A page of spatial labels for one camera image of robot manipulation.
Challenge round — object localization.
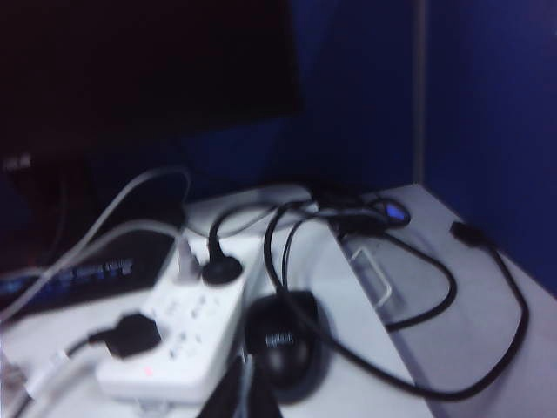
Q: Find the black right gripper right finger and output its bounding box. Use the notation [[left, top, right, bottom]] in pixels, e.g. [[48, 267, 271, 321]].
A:
[[252, 369, 284, 418]]

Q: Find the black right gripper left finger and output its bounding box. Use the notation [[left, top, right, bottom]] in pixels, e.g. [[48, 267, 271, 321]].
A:
[[204, 359, 247, 418]]

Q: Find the black computer mouse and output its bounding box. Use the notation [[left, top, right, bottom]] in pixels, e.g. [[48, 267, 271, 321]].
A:
[[242, 289, 332, 404]]

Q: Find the white power strip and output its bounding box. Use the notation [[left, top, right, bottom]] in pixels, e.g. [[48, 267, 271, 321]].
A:
[[93, 239, 252, 404]]

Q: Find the white raised desk platform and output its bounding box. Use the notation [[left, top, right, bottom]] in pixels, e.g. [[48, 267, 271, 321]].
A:
[[0, 185, 440, 418]]

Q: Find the black USB hub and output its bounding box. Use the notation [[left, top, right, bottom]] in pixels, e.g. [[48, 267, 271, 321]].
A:
[[0, 233, 175, 321]]

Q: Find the black ASUS computer monitor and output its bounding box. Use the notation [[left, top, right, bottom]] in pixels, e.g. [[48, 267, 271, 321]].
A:
[[0, 0, 305, 179]]

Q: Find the thick black power cable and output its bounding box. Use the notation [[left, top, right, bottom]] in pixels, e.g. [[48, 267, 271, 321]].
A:
[[0, 311, 161, 418]]

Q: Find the black round plug cable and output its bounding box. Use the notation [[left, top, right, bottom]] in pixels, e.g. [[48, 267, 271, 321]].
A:
[[202, 198, 319, 288]]

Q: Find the grey cable with plug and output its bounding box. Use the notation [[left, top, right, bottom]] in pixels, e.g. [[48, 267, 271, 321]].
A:
[[0, 167, 205, 314]]

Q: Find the thin black mouse cable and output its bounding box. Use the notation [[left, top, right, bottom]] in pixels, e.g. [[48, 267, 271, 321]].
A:
[[263, 191, 349, 297]]

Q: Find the black cable with blue plug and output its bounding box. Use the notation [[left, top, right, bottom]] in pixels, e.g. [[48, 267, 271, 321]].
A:
[[334, 195, 458, 332]]

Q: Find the thin black connector cable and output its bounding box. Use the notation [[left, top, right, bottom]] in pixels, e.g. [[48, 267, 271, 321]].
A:
[[285, 198, 530, 401]]

